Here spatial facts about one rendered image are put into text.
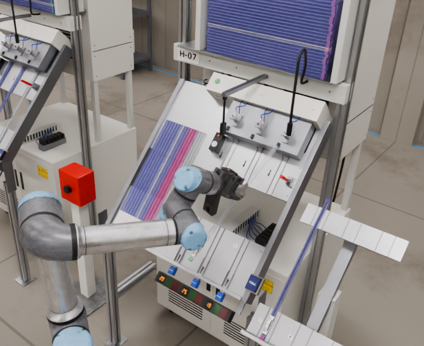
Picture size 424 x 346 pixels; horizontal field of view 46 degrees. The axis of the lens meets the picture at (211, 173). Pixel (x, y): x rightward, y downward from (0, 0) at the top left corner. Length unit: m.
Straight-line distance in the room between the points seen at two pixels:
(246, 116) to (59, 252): 0.92
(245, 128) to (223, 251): 0.47
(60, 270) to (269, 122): 0.90
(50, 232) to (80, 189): 1.08
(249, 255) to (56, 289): 0.66
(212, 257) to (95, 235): 0.64
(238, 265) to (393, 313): 1.35
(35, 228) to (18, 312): 1.55
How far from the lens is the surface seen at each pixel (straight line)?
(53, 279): 1.53
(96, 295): 2.84
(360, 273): 3.15
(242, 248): 1.80
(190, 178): 1.43
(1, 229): 3.48
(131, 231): 1.34
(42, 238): 1.31
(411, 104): 4.80
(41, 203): 1.40
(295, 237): 2.26
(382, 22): 2.10
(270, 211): 2.41
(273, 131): 1.84
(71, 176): 2.37
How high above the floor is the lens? 1.93
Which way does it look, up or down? 29 degrees down
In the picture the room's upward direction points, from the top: 3 degrees clockwise
